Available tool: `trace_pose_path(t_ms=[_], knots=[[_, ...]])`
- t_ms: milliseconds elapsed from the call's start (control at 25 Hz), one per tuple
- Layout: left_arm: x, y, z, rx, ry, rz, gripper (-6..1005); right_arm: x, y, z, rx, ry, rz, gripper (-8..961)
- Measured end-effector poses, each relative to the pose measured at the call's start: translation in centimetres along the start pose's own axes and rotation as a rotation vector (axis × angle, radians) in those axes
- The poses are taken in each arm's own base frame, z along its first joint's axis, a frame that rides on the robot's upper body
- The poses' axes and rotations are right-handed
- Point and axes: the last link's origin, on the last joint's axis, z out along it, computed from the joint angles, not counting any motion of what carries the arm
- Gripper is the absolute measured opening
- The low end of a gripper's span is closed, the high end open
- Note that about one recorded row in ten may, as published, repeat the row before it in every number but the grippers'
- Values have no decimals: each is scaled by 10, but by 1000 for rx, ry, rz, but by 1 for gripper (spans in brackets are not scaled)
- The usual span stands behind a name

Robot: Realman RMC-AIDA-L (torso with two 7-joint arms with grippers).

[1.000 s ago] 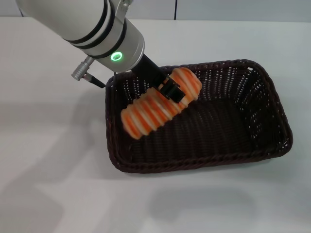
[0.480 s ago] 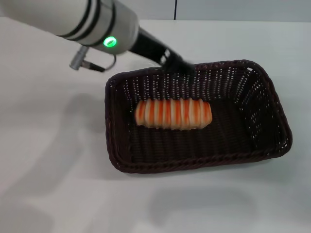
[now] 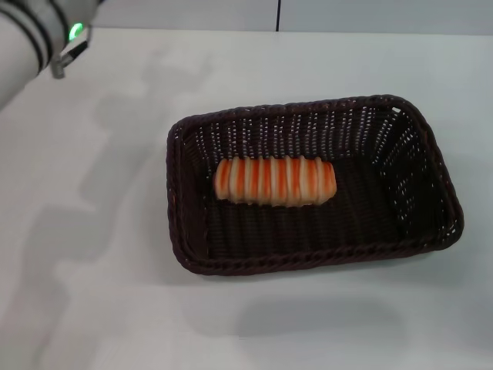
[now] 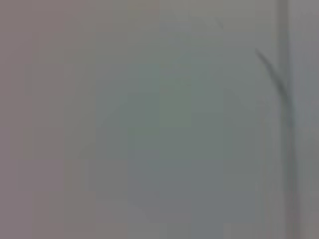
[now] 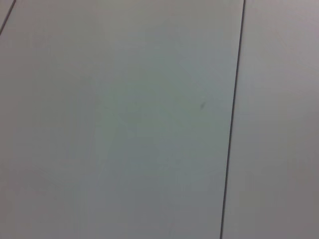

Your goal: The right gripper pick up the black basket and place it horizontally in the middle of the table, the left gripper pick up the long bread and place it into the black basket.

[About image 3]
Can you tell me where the orange striped bread loaf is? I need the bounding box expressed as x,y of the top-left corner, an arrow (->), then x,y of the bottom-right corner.
214,155 -> 337,208

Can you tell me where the dark brown wicker basket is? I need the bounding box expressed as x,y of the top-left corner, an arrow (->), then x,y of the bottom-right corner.
165,93 -> 465,278

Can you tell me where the cable with silver plug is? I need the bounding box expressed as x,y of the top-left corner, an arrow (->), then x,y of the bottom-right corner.
49,29 -> 92,80

